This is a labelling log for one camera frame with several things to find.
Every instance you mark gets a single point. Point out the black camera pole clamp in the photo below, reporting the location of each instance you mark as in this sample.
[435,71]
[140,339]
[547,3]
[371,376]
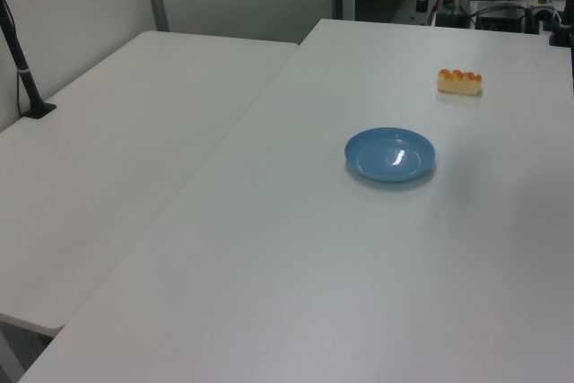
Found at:
[563,28]

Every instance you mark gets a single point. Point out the black electronics box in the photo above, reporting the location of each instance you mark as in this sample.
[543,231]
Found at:
[498,20]

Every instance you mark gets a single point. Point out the black pole with foot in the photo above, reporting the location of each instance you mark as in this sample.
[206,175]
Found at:
[22,73]

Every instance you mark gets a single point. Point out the blue round plate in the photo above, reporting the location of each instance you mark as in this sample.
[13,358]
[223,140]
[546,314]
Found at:
[381,159]

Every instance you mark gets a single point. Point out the orange glazed bread loaf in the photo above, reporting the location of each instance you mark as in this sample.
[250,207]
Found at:
[459,84]

